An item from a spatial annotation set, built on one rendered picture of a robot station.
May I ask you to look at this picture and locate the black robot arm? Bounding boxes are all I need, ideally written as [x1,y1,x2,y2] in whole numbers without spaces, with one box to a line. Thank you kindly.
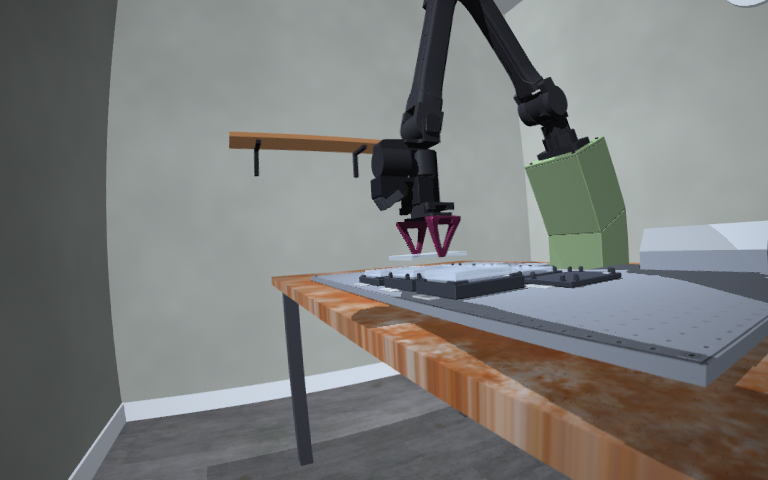
[371,0,590,211]

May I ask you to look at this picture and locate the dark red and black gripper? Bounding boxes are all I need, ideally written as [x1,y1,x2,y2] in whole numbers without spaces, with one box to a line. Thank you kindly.
[396,176,461,257]

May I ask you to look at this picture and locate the grey button panel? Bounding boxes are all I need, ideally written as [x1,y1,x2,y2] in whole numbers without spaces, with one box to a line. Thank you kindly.
[639,221,768,273]

